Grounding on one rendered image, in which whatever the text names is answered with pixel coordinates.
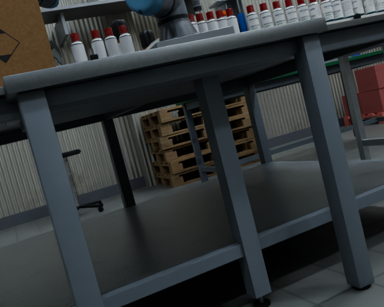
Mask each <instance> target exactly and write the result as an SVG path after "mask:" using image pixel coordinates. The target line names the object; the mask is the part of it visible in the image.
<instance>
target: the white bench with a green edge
mask: <svg viewBox="0 0 384 307"><path fill-rule="evenodd" d="M380 61H384V55H383V50H379V51H375V52H370V53H367V54H361V55H357V56H353V57H349V63H350V68H351V69H355V68H359V67H362V66H366V65H370V64H373V63H377V62H380ZM325 67H326V70H327V75H328V76H329V75H332V74H336V73H339V72H340V75H341V70H340V64H339V61H338V60H336V61H332V62H328V63H325ZM341 80H342V84H343V88H344V83H343V78H342V75H341ZM299 82H300V80H299V75H298V72H297V71H295V72H291V73H289V74H285V75H283V76H280V77H276V78H273V79H270V80H267V81H264V82H260V83H257V84H255V90H256V93H260V92H263V91H268V90H272V89H275V88H280V87H283V86H287V85H292V84H295V83H299ZM222 94H223V97H224V101H227V100H231V99H235V98H238V97H243V96H244V91H243V88H240V89H237V90H232V91H227V92H224V93H222ZM344 94H345V97H346V102H347V107H348V111H349V115H350V110H349V105H348V101H347V96H346V92H345V88H344ZM178 105H182V108H183V112H184V115H185V119H186V122H187V127H188V131H189V134H190V139H191V143H192V146H193V150H194V155H195V158H196V163H197V167H198V170H199V174H200V177H201V182H202V183H203V182H206V181H208V176H207V172H216V169H215V166H205V164H204V160H203V157H202V152H201V148H200V145H199V140H198V137H197V133H196V128H195V125H194V121H193V117H192V114H191V109H194V108H199V107H200V106H199V101H198V99H194V100H190V101H186V102H181V103H178V104H176V106H178ZM350 120H351V124H352V125H350V126H347V127H344V128H341V129H340V131H341V133H344V132H347V131H350V130H353V132H354V127H353V123H352V118H351V115H350ZM362 120H363V125H364V126H366V125H369V124H373V123H375V122H380V121H384V116H382V117H378V118H368V119H362ZM354 136H355V132H354ZM312 142H314V140H313V137H312V138H308V139H305V140H302V141H298V142H296V143H292V144H289V145H286V146H282V147H278V148H276V149H273V150H270V151H271V155H273V154H277V153H279V152H283V151H286V150H289V149H293V148H295V147H299V146H303V145H305V144H308V143H312ZM257 159H260V157H259V154H256V155H253V156H250V157H246V158H243V159H240V160H239V161H240V164H244V163H248V162H250V161H254V160H257Z"/></svg>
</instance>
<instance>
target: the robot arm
mask: <svg viewBox="0 0 384 307"><path fill-rule="evenodd" d="M125 1H126V3H127V5H128V6H129V8H130V9H131V10H133V11H134V12H136V13H137V14H139V15H143V16H152V17H155V19H156V21H157V25H158V28H159V42H160V41H165V40H170V39H174V38H179V37H184V36H188V35H193V34H198V32H197V30H196V29H195V28H194V26H193V25H192V23H191V21H190V18H189V16H188V12H187V8H186V5H185V1H184V0H125ZM38 3H39V6H40V7H43V8H46V9H53V8H55V7H57V6H58V4H59V0H38ZM49 43H50V46H51V50H52V54H53V57H54V58H56V59H57V61H58V63H60V65H65V62H64V60H63V57H62V54H61V52H60V49H59V47H58V46H57V45H56V44H55V43H54V42H53V41H52V40H51V41H49Z"/></svg>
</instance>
